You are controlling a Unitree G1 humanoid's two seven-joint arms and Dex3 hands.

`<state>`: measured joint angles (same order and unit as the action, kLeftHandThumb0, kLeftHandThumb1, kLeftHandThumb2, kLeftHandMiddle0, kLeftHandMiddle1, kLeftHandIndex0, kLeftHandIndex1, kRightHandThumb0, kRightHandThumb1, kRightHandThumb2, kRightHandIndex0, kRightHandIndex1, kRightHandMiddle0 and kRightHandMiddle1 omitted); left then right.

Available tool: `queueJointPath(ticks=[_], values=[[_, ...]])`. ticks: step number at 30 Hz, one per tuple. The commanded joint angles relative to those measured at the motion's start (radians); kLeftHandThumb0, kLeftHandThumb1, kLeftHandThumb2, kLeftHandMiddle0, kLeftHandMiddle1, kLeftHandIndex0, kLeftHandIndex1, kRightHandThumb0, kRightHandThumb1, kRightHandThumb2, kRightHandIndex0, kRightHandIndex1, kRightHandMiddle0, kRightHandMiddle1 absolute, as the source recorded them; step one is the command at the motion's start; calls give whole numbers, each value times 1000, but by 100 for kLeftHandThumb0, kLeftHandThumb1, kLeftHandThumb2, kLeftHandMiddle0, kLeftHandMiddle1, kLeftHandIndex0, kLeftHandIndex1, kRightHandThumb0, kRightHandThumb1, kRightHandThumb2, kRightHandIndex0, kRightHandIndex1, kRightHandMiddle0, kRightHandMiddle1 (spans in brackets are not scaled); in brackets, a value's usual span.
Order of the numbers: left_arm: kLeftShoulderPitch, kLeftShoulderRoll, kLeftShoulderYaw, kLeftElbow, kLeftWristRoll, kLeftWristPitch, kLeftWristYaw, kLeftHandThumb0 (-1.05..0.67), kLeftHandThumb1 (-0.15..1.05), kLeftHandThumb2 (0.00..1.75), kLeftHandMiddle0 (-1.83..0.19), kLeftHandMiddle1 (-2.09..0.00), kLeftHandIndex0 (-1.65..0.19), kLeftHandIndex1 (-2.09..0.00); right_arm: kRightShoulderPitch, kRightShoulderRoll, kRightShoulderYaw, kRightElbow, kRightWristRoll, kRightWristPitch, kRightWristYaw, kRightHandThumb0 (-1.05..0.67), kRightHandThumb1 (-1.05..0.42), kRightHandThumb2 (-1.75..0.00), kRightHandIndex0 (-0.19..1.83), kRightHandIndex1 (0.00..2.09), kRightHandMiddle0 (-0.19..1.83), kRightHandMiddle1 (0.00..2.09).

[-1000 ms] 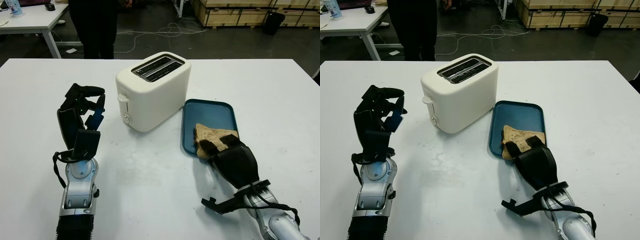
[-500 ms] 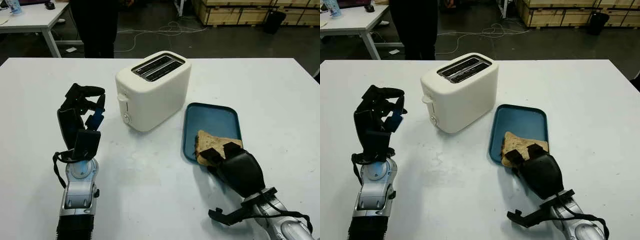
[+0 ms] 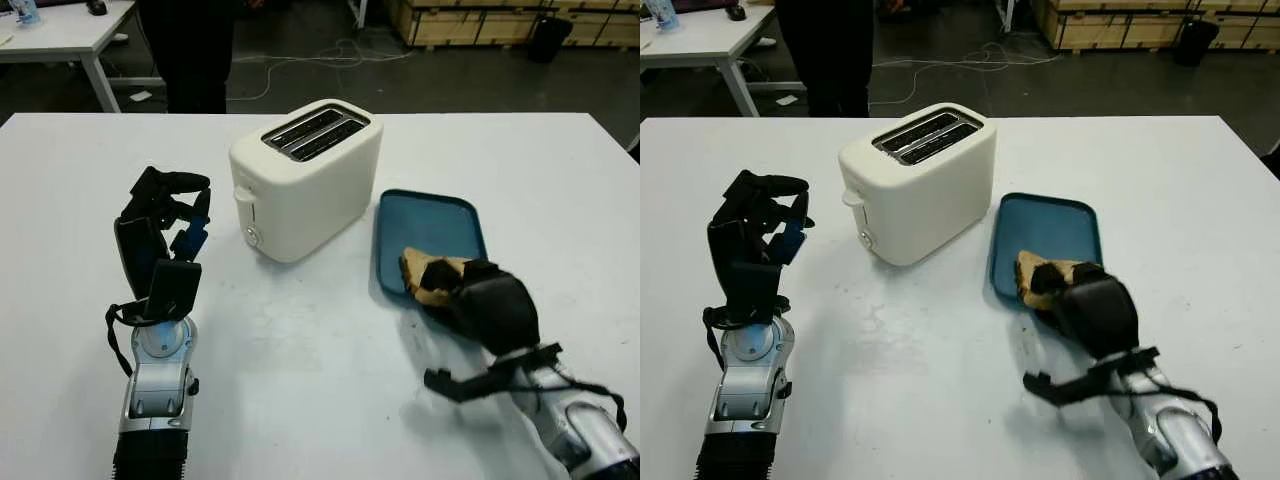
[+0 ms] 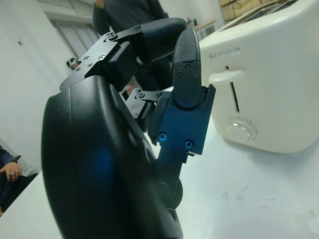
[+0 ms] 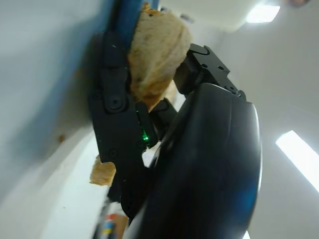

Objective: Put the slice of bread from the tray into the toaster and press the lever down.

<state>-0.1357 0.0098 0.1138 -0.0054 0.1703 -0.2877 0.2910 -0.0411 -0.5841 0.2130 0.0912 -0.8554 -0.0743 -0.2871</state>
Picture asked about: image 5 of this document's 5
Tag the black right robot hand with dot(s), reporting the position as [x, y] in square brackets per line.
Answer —
[211, 149]

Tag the slice of bread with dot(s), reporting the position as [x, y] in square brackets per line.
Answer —
[159, 49]

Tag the ceiling light panel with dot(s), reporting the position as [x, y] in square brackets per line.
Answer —
[299, 156]
[263, 13]

